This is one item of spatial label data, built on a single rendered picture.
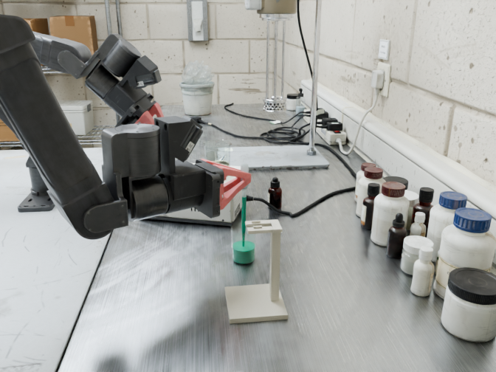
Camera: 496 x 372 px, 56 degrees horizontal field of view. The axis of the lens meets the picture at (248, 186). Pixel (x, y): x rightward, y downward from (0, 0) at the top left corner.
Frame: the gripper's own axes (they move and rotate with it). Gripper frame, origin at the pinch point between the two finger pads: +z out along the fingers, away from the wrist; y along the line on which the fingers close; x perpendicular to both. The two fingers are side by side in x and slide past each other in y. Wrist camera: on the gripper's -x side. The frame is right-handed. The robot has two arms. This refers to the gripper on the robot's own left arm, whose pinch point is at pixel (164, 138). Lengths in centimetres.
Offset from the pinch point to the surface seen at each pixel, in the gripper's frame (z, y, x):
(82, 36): -79, 167, 85
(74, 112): -57, 161, 125
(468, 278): 42, -36, -36
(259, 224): 18.2, -36.3, -21.2
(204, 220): 16.5, -14.2, -0.3
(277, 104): 15.5, 31.6, -12.4
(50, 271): 1.3, -36.3, 11.5
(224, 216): 18.7, -14.5, -4.3
